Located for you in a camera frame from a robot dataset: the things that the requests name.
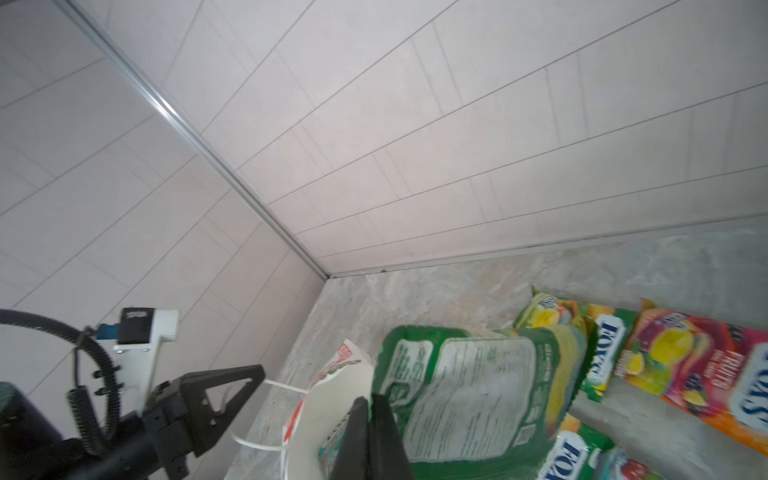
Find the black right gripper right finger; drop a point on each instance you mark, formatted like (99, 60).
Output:
(387, 459)

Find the teal snack pack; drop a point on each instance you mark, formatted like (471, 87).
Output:
(615, 464)

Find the green snack pack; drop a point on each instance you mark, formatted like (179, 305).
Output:
(478, 403)

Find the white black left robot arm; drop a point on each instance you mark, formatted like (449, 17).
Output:
(147, 427)

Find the white floral paper bag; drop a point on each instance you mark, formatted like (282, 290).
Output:
(311, 437)

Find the orange pink candy bag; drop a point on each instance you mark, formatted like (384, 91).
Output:
(716, 371)

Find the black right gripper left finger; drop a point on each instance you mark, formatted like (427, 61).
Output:
(352, 459)

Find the green yellow candy bag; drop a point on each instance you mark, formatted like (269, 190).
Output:
(608, 329)
(577, 452)

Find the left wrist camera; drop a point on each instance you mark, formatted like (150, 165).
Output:
(139, 335)

